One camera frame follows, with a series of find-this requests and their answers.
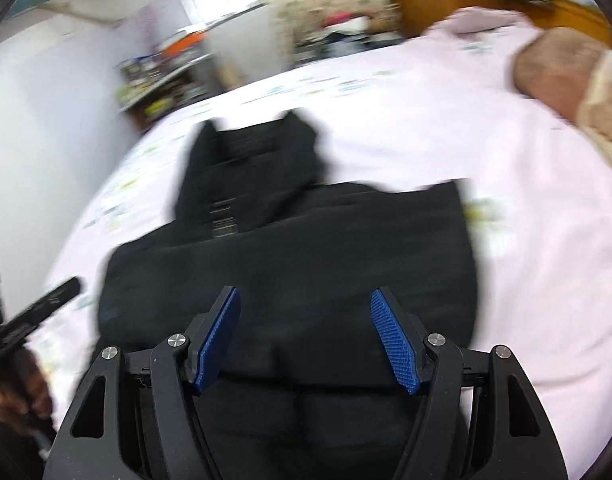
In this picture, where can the wooden headboard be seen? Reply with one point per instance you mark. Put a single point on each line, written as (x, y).
(578, 17)

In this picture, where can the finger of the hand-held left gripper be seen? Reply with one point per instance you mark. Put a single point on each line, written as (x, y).
(46, 305)

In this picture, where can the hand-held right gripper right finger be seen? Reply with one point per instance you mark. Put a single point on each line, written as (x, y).
(395, 342)

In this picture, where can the pink floral bedsheet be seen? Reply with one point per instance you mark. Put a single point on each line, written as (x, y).
(411, 125)

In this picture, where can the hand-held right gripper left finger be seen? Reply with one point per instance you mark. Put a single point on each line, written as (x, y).
(217, 342)

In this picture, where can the cluttered shelf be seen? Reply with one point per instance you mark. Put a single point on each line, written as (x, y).
(158, 75)

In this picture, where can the pile of clothes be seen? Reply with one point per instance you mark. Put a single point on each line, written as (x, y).
(343, 32)

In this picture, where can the person's left hand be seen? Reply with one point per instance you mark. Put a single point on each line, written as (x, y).
(28, 385)

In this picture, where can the black padded jacket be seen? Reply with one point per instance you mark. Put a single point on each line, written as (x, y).
(296, 240)

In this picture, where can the brown plush blanket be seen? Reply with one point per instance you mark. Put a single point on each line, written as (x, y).
(561, 70)

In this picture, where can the pink crumpled quilt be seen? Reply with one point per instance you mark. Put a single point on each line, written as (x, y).
(478, 25)

